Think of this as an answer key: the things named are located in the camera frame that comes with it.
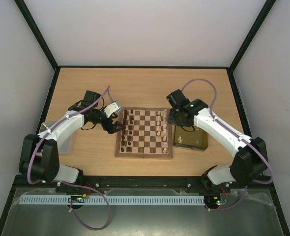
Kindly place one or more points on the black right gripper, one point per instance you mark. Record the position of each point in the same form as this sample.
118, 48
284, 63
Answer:
173, 120

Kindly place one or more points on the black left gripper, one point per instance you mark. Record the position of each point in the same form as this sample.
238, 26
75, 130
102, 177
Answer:
111, 130

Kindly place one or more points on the wooden folding chess board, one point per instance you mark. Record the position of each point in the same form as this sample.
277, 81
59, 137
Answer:
148, 136

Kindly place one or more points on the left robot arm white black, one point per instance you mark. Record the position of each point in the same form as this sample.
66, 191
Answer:
40, 153

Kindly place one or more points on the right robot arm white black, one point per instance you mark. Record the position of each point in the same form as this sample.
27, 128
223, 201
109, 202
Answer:
249, 155

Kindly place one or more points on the gold metal tray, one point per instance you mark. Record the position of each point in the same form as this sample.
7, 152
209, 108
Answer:
190, 138

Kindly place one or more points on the clear plastic container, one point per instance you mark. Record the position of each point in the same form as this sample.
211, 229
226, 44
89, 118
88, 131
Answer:
67, 146

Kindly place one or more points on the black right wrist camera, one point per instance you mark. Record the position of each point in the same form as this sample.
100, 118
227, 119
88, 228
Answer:
177, 99

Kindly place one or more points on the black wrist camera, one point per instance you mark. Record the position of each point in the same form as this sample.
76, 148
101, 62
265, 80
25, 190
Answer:
89, 98
177, 99

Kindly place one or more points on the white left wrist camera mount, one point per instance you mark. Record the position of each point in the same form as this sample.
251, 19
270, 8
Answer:
112, 108

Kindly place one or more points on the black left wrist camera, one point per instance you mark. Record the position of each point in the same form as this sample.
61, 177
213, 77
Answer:
89, 98

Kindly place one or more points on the black frame rail front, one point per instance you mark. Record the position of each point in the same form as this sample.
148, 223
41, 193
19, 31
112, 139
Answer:
106, 183

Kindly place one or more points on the grey slotted cable duct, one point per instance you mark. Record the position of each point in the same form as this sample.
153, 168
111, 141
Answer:
114, 200

